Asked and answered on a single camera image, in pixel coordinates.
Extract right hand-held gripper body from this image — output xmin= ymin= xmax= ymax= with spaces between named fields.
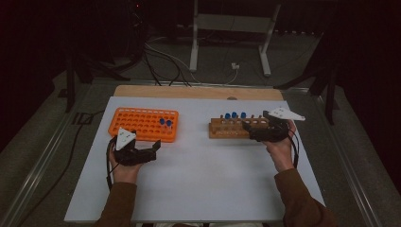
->
xmin=249 ymin=107 xmax=306 ymax=144

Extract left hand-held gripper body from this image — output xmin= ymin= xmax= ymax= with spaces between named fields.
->
xmin=113 ymin=127 xmax=158 ymax=167

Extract orange plastic tube rack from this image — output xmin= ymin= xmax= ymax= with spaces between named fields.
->
xmin=107 ymin=107 xmax=180 ymax=144

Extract wooden tube rack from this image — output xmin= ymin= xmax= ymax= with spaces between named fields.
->
xmin=208 ymin=116 xmax=278 ymax=140

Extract person's left hand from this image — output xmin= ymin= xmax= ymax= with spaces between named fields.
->
xmin=108 ymin=145 xmax=145 ymax=185

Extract person's right hand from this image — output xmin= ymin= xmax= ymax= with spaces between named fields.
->
xmin=262 ymin=118 xmax=298 ymax=173

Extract white table board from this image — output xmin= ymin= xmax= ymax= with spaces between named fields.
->
xmin=63 ymin=96 xmax=326 ymax=223

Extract black stand legs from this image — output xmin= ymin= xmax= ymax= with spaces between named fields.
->
xmin=272 ymin=61 xmax=340 ymax=126
xmin=63 ymin=51 xmax=132 ymax=114

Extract grey metal stand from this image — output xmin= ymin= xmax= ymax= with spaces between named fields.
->
xmin=188 ymin=0 xmax=282 ymax=78

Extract right hand-held gripper cable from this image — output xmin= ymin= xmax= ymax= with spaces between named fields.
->
xmin=287 ymin=126 xmax=300 ymax=170

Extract hand-held gripper cable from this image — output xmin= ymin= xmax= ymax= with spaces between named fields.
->
xmin=105 ymin=136 xmax=119 ymax=192
xmin=287 ymin=126 xmax=300 ymax=170

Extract left hand-held gripper cable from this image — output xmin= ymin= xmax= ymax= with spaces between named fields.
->
xmin=105 ymin=136 xmax=119 ymax=192

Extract black cable bundle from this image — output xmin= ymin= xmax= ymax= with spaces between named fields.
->
xmin=141 ymin=46 xmax=192 ymax=88

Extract black floor cable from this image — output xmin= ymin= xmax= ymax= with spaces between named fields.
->
xmin=17 ymin=109 xmax=106 ymax=227

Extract white cable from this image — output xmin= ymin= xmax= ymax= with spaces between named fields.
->
xmin=145 ymin=42 xmax=239 ymax=86

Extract metal floor rail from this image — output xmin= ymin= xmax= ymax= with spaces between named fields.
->
xmin=314 ymin=94 xmax=385 ymax=227
xmin=0 ymin=82 xmax=93 ymax=227

